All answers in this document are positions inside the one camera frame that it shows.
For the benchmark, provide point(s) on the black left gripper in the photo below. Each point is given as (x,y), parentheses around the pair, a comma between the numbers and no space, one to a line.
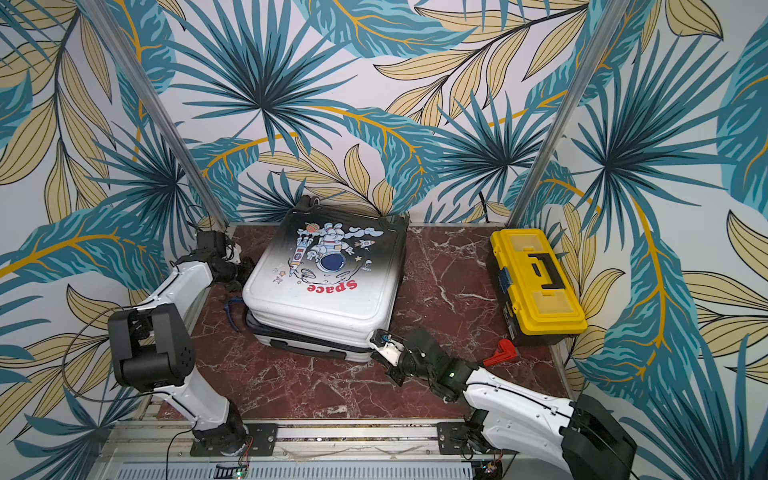
(248,264)

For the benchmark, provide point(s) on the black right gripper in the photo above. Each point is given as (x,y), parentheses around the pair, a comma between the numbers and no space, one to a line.
(397,354)

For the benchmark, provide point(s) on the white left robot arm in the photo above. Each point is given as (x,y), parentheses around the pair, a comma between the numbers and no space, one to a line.
(152,350)

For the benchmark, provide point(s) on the perforated white cable tray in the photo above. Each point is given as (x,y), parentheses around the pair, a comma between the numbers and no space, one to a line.
(298,470)

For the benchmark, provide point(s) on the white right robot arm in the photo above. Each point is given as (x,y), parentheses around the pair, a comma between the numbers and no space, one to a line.
(579,436)

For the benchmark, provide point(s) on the silver space-print hard suitcase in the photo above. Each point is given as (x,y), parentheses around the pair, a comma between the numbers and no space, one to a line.
(327,281)

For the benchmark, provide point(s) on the left aluminium corner post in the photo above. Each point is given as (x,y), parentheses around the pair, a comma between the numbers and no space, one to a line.
(108,28)

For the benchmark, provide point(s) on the aluminium front rail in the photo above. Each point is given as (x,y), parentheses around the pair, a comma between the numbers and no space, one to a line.
(408,439)

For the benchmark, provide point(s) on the right aluminium corner post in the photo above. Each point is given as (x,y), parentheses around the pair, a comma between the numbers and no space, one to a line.
(592,58)

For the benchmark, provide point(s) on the aluminium corner post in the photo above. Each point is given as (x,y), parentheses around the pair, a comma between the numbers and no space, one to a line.
(592,58)
(108,28)

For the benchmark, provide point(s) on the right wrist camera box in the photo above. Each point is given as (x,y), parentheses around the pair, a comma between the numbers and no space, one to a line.
(387,350)

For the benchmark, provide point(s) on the yellow and black toolbox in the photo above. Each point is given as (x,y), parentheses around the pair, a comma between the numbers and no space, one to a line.
(538,304)

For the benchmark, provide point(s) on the red handled tool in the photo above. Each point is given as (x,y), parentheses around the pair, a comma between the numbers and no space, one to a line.
(505,352)

